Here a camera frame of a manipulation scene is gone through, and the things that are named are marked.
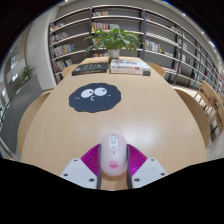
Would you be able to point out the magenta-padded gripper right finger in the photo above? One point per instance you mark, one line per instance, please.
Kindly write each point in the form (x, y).
(150, 170)

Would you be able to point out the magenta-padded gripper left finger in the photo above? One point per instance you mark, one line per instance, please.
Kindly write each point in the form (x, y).
(78, 171)

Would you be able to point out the pale pink computer mouse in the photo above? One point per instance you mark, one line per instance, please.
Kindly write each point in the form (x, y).
(113, 155)

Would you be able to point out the dark mouse pad with eyes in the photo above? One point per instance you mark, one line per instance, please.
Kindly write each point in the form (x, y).
(95, 103)

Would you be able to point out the wooden round-back chair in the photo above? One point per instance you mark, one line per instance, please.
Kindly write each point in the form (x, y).
(68, 70)
(28, 116)
(157, 69)
(196, 116)

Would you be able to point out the grey low counter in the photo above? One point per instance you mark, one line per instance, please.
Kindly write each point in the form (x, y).
(16, 113)

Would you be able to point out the white book with red lettering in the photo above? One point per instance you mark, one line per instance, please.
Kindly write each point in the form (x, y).
(130, 71)

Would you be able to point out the black hardcover book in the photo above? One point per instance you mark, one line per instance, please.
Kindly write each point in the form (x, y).
(90, 68)

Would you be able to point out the white illustrated book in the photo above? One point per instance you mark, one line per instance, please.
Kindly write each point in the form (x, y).
(130, 64)

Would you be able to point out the small green potted plant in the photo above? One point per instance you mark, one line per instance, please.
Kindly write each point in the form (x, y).
(27, 72)

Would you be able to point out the green potted plant, white pot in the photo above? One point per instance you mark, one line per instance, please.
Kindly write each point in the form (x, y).
(115, 40)

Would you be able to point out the grey bookshelf unit with books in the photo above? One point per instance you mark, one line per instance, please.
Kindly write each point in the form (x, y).
(73, 33)

